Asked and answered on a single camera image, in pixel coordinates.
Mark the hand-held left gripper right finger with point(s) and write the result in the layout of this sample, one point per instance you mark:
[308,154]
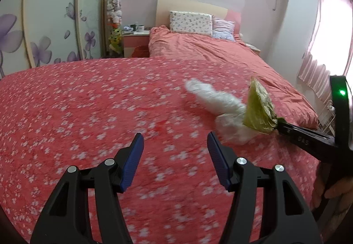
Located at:
[217,158]

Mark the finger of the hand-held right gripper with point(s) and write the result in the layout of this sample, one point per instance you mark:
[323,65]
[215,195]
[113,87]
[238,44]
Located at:
[303,136]

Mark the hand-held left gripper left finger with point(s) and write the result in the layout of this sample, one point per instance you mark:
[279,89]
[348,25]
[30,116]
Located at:
[133,161]

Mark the yellow-green plastic bag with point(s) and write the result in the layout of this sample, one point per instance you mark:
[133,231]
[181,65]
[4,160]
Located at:
[259,111]

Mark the clear white plastic bag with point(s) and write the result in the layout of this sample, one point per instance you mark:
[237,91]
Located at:
[215,97]

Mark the person's right hand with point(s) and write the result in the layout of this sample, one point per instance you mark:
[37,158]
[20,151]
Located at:
[320,186]

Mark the translucent plastic bag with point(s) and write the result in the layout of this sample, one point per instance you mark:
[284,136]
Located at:
[234,131]

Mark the pink curtain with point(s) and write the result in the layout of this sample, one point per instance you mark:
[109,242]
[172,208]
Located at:
[311,73]

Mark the red floral blanket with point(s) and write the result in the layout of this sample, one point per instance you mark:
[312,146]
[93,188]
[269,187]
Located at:
[82,109]

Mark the pink duvet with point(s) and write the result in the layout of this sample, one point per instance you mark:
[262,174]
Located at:
[220,62]

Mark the pink white nightstand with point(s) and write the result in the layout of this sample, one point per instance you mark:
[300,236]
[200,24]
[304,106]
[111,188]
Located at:
[135,42]
[255,49]

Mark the pink striped pillow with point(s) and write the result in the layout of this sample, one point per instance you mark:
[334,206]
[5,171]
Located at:
[223,29]

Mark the white mug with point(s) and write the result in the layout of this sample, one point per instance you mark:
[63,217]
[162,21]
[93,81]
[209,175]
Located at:
[140,28]

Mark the white patterned pillow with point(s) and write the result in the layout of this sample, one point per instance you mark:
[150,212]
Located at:
[190,23]

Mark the plush toy display tower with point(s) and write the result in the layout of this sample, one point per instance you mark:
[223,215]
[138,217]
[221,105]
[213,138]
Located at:
[114,12]

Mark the beige and pink headboard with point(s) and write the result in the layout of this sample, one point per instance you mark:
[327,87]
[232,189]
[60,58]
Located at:
[187,5]

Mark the flower print sliding wardrobe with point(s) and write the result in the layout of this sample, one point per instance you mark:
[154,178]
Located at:
[47,12]

